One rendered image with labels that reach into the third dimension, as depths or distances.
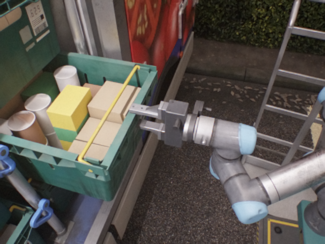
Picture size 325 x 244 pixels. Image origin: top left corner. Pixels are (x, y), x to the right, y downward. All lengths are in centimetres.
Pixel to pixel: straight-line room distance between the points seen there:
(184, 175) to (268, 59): 173
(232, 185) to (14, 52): 65
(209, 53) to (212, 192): 170
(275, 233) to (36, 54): 132
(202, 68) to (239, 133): 216
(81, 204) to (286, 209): 135
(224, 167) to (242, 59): 236
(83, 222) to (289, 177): 78
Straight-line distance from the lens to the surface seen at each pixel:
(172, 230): 171
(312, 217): 121
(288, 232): 149
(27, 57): 78
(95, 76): 91
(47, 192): 92
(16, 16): 77
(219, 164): 70
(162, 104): 63
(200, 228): 173
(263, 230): 145
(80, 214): 111
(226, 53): 302
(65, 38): 99
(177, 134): 66
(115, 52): 88
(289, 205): 195
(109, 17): 83
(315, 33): 134
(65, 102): 78
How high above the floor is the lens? 161
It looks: 46 degrees down
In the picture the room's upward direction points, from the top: 2 degrees counter-clockwise
